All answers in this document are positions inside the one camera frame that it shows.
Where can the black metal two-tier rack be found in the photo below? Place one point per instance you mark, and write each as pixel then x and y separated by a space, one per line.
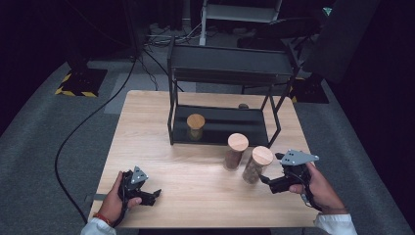
pixel 228 60

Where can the dark stand pole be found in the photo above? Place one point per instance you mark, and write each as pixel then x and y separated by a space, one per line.
pixel 135 29

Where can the white metal stand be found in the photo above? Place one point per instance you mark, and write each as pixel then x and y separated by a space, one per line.
pixel 241 13

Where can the person's right white sleeve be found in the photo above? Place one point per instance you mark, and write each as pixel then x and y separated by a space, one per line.
pixel 337 225

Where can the small dark round object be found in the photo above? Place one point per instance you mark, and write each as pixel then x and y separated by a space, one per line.
pixel 243 106

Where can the person's white sleeve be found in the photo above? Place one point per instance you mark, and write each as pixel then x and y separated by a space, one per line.
pixel 337 225
pixel 98 227

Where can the short glass jar wooden lid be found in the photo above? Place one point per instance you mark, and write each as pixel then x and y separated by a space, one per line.
pixel 195 121

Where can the person's left hand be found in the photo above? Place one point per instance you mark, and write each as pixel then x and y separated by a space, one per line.
pixel 112 205

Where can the black base with yellow stripes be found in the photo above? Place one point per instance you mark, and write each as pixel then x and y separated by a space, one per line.
pixel 311 91
pixel 85 81

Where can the person's right hand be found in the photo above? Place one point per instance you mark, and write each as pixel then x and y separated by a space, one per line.
pixel 323 196

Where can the brown-filled glass jar wooden lid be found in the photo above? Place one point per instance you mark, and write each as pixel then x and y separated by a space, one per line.
pixel 238 142

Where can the large dark panel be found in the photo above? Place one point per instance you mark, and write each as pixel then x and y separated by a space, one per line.
pixel 342 36

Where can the grey table bracket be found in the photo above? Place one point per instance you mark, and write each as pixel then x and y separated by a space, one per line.
pixel 98 197

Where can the tall nut-filled jar wooden lid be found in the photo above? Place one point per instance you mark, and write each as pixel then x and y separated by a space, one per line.
pixel 262 155

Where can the black office chair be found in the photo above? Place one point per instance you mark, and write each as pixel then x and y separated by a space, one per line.
pixel 287 27

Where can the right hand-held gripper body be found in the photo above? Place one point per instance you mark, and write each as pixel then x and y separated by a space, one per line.
pixel 297 174

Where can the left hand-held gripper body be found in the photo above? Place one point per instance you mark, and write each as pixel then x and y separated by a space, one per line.
pixel 132 187

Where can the person's left white sleeve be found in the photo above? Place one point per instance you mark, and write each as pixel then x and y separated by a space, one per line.
pixel 98 227

